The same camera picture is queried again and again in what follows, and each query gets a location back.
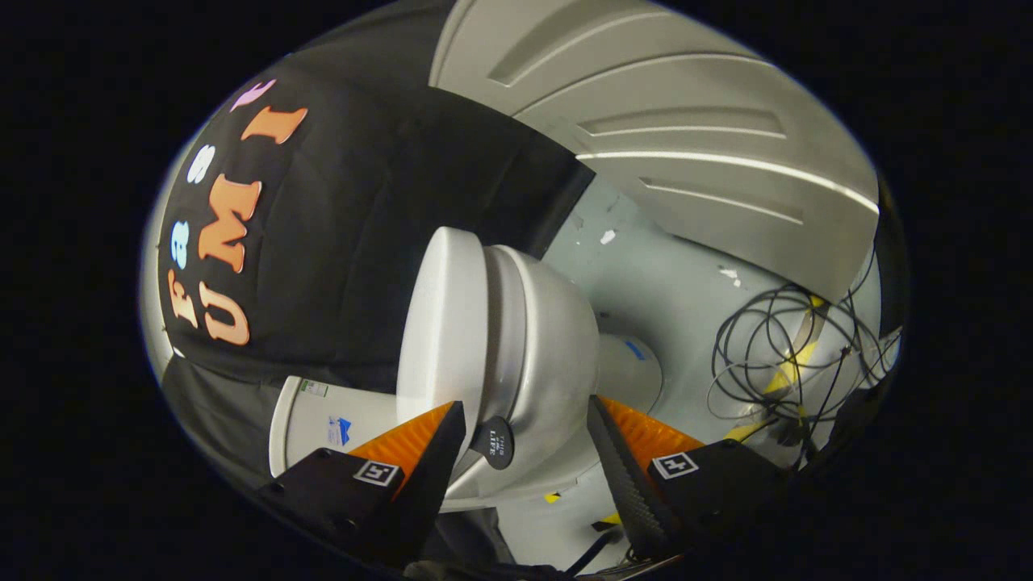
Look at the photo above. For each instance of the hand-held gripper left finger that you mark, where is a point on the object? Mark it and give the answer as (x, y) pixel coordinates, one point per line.
(428, 492)

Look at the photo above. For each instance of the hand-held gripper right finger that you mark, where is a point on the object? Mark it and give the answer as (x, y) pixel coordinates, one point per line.
(625, 492)

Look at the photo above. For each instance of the white toilet lid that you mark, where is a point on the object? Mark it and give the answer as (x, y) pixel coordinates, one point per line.
(440, 323)

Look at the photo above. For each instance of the white toilet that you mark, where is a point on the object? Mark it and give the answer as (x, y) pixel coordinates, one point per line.
(557, 355)

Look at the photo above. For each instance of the white toilet seat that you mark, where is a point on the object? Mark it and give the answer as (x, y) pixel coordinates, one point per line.
(504, 339)

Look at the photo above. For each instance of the black backdrop cloth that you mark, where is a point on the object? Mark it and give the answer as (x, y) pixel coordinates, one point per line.
(347, 242)

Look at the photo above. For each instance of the white drawer cabinet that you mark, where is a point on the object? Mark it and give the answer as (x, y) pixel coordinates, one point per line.
(694, 129)

